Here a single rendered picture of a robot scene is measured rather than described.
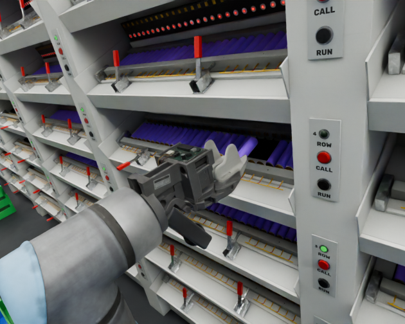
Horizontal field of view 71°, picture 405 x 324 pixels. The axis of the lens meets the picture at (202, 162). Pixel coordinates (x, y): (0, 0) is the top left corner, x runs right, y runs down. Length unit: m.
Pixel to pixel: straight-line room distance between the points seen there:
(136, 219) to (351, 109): 0.28
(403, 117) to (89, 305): 0.39
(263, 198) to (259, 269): 0.20
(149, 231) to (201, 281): 0.61
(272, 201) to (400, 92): 0.26
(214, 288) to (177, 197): 0.55
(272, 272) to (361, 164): 0.35
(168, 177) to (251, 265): 0.37
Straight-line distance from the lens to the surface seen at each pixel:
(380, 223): 0.49
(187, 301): 1.13
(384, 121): 0.40
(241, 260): 0.70
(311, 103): 0.40
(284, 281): 0.66
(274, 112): 0.44
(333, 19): 0.38
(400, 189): 0.49
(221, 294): 0.90
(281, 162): 0.56
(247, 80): 0.49
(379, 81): 0.41
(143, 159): 0.78
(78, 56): 0.87
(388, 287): 0.62
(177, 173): 0.39
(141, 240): 0.35
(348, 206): 0.45
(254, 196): 0.55
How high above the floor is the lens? 1.03
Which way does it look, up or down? 25 degrees down
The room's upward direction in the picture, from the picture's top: 11 degrees counter-clockwise
